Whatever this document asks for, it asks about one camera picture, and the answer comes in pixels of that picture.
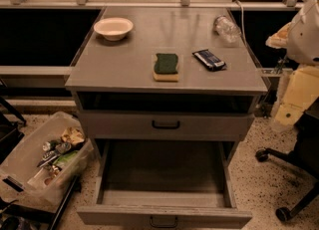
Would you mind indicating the white bowl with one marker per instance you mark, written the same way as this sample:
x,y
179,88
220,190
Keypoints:
x,y
114,29

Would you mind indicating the crumpled tan wrapper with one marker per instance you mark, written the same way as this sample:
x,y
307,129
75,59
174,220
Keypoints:
x,y
73,136

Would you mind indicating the black office chair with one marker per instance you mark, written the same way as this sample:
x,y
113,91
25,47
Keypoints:
x,y
304,155

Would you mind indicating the clear plastic bottle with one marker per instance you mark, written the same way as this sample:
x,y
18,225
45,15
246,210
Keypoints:
x,y
226,29

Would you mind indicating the green and yellow sponge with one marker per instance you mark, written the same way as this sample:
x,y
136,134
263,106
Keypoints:
x,y
166,68

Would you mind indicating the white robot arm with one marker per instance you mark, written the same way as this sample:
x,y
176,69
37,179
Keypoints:
x,y
300,39

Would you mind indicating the green snack bag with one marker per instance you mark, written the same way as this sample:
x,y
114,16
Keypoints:
x,y
63,160

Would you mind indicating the grey drawer cabinet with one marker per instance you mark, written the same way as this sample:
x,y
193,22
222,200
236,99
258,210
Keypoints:
x,y
117,77

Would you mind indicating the closed grey upper drawer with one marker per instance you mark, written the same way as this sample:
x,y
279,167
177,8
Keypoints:
x,y
221,127

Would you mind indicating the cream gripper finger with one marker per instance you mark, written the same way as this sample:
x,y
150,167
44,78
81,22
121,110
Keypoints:
x,y
301,92
279,39

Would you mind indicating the open grey lower drawer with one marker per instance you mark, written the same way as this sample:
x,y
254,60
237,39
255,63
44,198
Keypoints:
x,y
164,185

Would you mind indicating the clear plastic bin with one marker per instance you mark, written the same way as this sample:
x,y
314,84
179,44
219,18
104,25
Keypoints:
x,y
29,166

